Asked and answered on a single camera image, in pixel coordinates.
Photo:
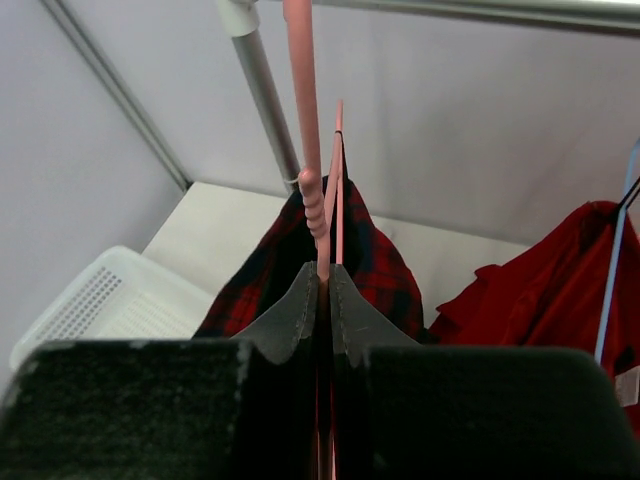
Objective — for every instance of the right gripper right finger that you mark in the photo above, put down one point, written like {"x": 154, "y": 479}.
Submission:
{"x": 404, "y": 410}

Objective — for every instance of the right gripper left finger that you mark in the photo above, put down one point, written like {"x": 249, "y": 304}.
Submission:
{"x": 212, "y": 408}

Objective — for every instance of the red navy plaid skirt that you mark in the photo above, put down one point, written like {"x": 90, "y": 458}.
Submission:
{"x": 374, "y": 264}

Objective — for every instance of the pink wire hanger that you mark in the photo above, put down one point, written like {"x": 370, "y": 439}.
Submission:
{"x": 319, "y": 197}

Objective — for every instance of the blue hanger with red dress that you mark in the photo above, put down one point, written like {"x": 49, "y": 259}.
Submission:
{"x": 631, "y": 192}

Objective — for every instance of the white plastic basket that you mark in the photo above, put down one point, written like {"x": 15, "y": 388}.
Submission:
{"x": 120, "y": 295}

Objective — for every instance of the red dress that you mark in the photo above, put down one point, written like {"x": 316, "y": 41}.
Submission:
{"x": 552, "y": 295}

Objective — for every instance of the metal clothes rack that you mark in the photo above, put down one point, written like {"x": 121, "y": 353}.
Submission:
{"x": 241, "y": 23}

